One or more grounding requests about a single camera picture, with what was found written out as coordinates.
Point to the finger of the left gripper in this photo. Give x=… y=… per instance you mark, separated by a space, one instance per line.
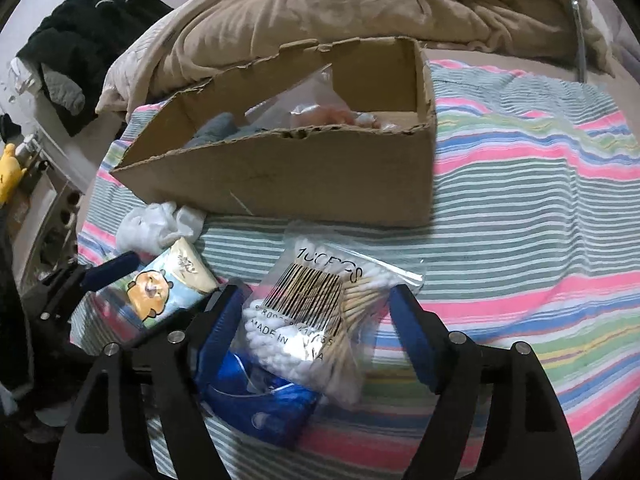
x=107 y=273

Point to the beige plush blanket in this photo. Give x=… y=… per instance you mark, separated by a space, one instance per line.
x=199 y=38

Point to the striped pastel towel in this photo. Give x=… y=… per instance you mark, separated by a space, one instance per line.
x=534 y=236

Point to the cartoon tissue pack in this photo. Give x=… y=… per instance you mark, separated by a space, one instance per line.
x=176 y=279

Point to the cotton swab bag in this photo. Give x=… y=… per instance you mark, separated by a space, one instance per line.
x=307 y=320

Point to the brown cardboard box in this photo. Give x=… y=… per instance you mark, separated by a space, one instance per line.
x=382 y=176

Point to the blue plastic packet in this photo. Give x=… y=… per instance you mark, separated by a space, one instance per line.
x=253 y=401

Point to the black hanging clothes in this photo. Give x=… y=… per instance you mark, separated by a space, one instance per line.
x=75 y=45

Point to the grey socks in box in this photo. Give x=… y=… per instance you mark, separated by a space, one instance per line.
x=221 y=128

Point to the yellow plush toy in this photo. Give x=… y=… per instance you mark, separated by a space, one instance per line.
x=11 y=173

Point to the clear snack bag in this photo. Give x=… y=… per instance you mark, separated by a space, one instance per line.
x=309 y=103

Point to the white socks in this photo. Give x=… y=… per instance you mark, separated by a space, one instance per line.
x=151 y=229

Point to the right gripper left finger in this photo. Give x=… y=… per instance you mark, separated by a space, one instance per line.
x=107 y=436

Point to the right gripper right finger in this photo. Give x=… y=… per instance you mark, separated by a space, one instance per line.
x=526 y=435

